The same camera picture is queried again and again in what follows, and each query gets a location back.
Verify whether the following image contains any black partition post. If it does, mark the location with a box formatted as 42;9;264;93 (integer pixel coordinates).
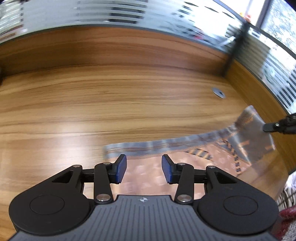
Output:
222;23;252;77

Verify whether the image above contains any white striped cloth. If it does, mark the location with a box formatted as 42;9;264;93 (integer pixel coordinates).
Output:
276;171;296;210

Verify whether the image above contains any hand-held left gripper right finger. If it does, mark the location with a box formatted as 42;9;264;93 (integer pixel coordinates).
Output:
161;154;237;204

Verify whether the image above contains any pink-brown printed scarf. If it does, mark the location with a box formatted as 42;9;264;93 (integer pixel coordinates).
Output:
103;105;277;200

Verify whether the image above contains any metal desk grommet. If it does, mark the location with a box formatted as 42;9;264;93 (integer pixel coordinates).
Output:
212;88;226;99

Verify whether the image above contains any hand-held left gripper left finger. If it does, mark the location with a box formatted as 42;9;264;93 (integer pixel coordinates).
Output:
51;154;128;204

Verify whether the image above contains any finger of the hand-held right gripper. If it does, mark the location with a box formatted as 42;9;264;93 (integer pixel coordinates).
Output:
263;113;296;135

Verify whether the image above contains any dark red cloth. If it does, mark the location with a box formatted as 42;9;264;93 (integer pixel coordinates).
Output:
279;203;296;219

